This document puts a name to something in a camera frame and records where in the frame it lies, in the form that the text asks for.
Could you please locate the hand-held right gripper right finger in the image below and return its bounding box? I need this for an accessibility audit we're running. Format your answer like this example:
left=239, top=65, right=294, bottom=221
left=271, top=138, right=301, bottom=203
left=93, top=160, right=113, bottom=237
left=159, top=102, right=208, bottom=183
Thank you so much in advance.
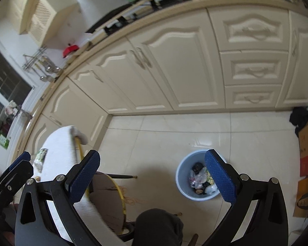
left=204, top=149, right=289, bottom=246

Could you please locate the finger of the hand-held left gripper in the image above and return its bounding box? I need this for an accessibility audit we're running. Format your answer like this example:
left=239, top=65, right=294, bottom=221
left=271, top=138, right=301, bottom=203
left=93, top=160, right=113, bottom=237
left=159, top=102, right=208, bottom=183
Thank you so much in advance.
left=0, top=152, right=31, bottom=180
left=0, top=160, right=34, bottom=207

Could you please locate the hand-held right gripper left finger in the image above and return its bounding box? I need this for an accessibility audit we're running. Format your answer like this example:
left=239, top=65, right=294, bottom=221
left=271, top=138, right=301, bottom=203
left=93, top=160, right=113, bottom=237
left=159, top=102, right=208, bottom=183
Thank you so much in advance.
left=15, top=149, right=101, bottom=246

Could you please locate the blue plastic trash bin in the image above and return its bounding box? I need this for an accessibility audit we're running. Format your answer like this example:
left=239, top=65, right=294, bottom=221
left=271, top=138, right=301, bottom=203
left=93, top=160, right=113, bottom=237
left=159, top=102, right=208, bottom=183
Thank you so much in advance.
left=176, top=151, right=221, bottom=201

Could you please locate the green printed packet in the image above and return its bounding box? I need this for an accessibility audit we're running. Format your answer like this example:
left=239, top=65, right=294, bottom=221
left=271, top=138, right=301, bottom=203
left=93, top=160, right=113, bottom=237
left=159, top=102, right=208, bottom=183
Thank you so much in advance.
left=34, top=149, right=49, bottom=171

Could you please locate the green white box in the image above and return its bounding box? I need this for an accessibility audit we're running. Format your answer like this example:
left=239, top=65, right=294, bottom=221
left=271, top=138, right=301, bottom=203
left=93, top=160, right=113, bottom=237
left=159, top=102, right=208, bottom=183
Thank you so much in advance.
left=0, top=132, right=11, bottom=149

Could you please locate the white tablecloth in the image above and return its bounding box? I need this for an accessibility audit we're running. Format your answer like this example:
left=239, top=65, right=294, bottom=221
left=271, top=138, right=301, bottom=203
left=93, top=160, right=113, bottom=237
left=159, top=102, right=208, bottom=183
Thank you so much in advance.
left=32, top=125, right=124, bottom=241

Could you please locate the pink white bundle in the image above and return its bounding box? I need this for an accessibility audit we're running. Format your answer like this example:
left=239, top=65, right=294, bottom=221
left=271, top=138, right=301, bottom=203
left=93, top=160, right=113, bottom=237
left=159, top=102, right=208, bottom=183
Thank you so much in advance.
left=4, top=100, right=22, bottom=117

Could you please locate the dark window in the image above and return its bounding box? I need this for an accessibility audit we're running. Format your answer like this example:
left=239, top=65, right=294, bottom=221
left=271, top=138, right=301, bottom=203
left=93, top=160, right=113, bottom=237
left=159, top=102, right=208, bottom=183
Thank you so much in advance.
left=0, top=37, right=34, bottom=139

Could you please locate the person's leg in dark trousers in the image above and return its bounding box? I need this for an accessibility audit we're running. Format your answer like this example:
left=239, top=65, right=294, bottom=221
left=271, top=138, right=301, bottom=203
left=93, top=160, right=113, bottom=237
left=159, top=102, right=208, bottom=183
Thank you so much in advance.
left=135, top=208, right=184, bottom=246

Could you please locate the metal utensil rack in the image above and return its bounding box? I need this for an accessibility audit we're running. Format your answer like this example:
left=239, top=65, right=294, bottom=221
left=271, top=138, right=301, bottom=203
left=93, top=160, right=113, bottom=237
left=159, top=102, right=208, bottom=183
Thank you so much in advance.
left=23, top=46, right=63, bottom=82

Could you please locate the black cloth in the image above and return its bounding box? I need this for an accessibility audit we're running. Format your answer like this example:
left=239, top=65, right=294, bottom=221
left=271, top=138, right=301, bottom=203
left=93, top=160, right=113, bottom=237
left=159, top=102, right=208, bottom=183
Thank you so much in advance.
left=290, top=106, right=308, bottom=137

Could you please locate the cream kitchen cabinet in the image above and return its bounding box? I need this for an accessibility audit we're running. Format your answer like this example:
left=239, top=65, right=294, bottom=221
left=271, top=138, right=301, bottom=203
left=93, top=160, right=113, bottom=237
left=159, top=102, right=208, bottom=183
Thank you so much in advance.
left=15, top=0, right=308, bottom=159

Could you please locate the black gas stove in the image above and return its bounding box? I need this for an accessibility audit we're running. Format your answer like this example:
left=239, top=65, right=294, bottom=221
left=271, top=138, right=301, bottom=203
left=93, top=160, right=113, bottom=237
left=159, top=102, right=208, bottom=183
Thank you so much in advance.
left=86, top=0, right=189, bottom=35

